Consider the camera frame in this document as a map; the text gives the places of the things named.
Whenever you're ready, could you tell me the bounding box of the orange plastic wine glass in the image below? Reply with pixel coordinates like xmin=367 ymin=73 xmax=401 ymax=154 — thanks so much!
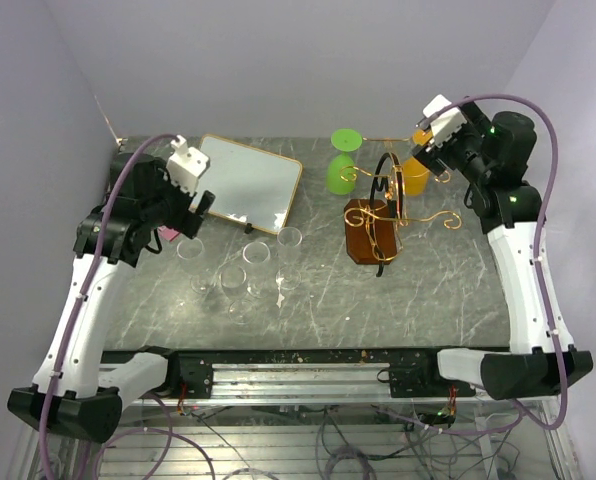
xmin=402 ymin=130 xmax=432 ymax=196

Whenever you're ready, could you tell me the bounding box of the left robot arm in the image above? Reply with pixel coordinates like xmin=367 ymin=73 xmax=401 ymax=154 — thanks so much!
xmin=7 ymin=147 xmax=215 ymax=444

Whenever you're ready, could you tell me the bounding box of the clear wine glass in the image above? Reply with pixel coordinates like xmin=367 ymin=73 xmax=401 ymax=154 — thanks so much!
xmin=242 ymin=241 xmax=271 ymax=299
xmin=176 ymin=238 xmax=213 ymax=294
xmin=220 ymin=265 xmax=254 ymax=325

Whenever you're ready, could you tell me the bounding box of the gold framed whiteboard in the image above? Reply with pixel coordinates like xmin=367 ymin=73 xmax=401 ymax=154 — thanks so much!
xmin=199 ymin=134 xmax=303 ymax=235

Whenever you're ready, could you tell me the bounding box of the gold wire wine glass rack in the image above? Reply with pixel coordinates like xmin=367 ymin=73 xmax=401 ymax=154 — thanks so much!
xmin=343 ymin=139 xmax=463 ymax=277

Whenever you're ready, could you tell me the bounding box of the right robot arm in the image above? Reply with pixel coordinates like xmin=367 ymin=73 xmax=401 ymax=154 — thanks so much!
xmin=414 ymin=102 xmax=593 ymax=400

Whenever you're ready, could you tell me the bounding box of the clear tall flute glass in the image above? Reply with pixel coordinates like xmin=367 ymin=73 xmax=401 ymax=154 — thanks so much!
xmin=276 ymin=227 xmax=303 ymax=291

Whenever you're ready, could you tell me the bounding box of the aluminium mounting rail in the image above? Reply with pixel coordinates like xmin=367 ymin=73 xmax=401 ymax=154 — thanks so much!
xmin=97 ymin=359 xmax=479 ymax=401

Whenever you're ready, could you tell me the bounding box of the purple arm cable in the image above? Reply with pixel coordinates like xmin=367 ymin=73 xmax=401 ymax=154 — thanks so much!
xmin=377 ymin=93 xmax=569 ymax=436
xmin=37 ymin=132 xmax=214 ymax=480

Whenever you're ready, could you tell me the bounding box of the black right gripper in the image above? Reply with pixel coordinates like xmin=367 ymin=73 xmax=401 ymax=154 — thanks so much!
xmin=412 ymin=98 xmax=493 ymax=185

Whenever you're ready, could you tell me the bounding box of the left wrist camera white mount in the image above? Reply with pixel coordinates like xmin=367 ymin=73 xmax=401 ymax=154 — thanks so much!
xmin=166 ymin=135 xmax=210 ymax=197

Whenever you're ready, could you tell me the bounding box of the green plastic wine glass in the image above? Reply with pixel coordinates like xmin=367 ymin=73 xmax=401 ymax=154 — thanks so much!
xmin=326 ymin=128 xmax=363 ymax=195

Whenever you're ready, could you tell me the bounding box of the clear wine glass front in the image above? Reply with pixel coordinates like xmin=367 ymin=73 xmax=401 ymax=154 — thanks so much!
xmin=220 ymin=265 xmax=254 ymax=325

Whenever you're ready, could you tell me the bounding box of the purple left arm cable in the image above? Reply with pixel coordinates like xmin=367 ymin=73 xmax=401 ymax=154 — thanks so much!
xmin=37 ymin=132 xmax=214 ymax=480

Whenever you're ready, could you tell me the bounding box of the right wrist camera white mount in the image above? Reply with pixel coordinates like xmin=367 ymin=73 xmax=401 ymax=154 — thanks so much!
xmin=417 ymin=94 xmax=467 ymax=147

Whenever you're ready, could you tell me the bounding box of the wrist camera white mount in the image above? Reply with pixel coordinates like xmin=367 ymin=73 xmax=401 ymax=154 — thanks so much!
xmin=417 ymin=94 xmax=467 ymax=147
xmin=166 ymin=135 xmax=210 ymax=197

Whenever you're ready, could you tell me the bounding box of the pink sticker book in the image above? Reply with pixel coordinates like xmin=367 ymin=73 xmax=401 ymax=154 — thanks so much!
xmin=158 ymin=226 xmax=180 ymax=242

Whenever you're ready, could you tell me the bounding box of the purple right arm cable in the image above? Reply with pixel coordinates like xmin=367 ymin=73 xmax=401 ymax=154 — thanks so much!
xmin=377 ymin=93 xmax=569 ymax=436

